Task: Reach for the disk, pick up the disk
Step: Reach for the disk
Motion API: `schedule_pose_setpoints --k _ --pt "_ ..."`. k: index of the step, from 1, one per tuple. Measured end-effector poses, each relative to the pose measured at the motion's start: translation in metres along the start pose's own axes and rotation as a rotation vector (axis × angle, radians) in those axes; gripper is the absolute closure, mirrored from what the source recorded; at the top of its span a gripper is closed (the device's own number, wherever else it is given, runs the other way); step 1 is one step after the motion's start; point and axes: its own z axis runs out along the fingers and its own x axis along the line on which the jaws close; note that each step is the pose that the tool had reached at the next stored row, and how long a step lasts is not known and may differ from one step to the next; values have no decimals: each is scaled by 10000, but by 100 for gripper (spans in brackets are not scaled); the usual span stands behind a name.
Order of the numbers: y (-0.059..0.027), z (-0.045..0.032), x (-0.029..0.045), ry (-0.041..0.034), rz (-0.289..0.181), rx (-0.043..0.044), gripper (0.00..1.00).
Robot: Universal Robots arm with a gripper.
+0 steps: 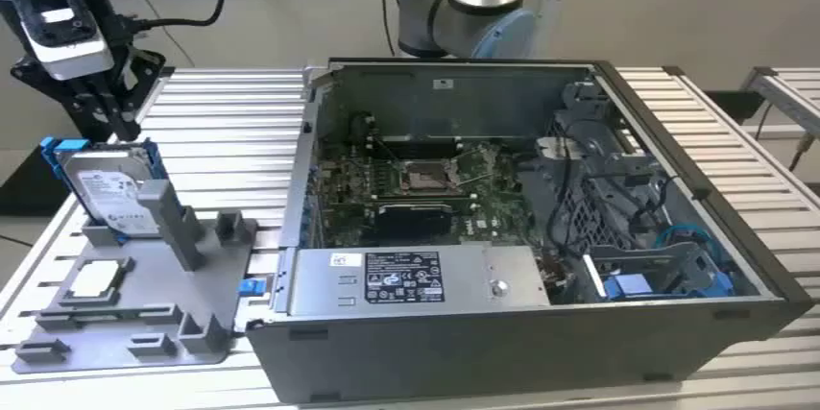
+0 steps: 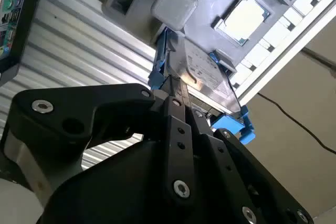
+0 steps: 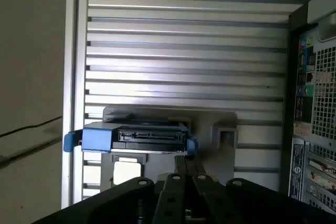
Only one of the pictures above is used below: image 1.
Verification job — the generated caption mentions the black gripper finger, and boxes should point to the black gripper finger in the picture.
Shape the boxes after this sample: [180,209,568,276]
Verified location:
[106,46,165,142]
[9,57,116,137]

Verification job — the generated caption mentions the hard disk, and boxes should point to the hard disk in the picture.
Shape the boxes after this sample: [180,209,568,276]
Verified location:
[38,137,169,242]

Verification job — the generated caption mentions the grey disk bay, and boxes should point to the grey disk bay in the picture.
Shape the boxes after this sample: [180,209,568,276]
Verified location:
[585,241,736,304]

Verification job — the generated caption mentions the silver CPU chip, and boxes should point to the silver CPU chip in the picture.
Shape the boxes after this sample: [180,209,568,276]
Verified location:
[66,260,126,299]

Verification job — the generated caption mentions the grey parts rack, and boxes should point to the grey parts rack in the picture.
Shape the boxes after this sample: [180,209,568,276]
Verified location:
[10,179,261,375]

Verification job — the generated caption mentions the black RAM slots row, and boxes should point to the black RAM slots row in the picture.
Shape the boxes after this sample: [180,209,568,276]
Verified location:
[369,137,464,159]

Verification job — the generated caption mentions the CPU socket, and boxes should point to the CPU socket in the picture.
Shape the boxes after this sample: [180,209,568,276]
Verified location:
[400,157,460,193]

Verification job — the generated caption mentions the green RAM stick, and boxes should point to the green RAM stick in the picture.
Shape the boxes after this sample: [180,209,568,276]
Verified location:
[60,306,153,319]

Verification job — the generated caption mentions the black graphics card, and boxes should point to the black graphics card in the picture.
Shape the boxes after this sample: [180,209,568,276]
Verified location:
[370,202,454,244]

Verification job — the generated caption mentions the silver power supply unit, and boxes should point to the silver power supply unit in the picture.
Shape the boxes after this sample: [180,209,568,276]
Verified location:
[284,245,552,318]

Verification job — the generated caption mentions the green motherboard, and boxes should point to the green motherboard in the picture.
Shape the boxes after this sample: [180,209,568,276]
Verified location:
[316,138,545,248]

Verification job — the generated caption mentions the white paper tag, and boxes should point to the white paper tag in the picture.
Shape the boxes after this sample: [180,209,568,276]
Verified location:
[534,137,572,157]

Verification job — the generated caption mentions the black open PC case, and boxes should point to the black open PC case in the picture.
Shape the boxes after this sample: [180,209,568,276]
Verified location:
[245,57,814,404]

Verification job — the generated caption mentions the perforated metal drive cage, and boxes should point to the perforated metal drive cage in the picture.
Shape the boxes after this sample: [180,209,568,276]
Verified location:
[517,109,680,257]

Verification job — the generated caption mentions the blue plastic block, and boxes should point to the blue plastic block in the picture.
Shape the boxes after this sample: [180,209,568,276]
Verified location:
[605,275,656,301]

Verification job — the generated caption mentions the blue bay latch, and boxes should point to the blue bay latch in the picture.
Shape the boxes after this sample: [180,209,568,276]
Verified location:
[694,271,733,294]

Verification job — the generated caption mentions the aluminium side table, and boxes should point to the aluminium side table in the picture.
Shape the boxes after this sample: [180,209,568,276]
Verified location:
[738,65,820,135]

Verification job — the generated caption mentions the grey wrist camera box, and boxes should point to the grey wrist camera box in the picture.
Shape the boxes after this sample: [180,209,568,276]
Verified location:
[12,0,114,81]

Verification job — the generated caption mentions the thin dark wall wire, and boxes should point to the thin dark wall wire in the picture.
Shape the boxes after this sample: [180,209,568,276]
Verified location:
[158,28,192,66]

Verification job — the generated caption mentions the thin locking lever wire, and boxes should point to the thin locking lever wire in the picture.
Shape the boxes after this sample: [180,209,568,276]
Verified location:
[374,134,405,163]

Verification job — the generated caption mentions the metal socket cover frame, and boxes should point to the metal socket cover frame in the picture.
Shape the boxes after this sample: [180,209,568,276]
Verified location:
[457,144,500,185]

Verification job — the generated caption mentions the long black wire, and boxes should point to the long black wire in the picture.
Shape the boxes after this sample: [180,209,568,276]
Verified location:
[546,114,601,260]

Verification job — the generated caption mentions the black wire with connector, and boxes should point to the black wire with connector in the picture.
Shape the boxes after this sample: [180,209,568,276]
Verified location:
[630,174,681,238]

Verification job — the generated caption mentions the light blue data wire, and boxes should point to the light blue data wire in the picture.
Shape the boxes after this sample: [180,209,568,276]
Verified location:
[656,223,726,270]

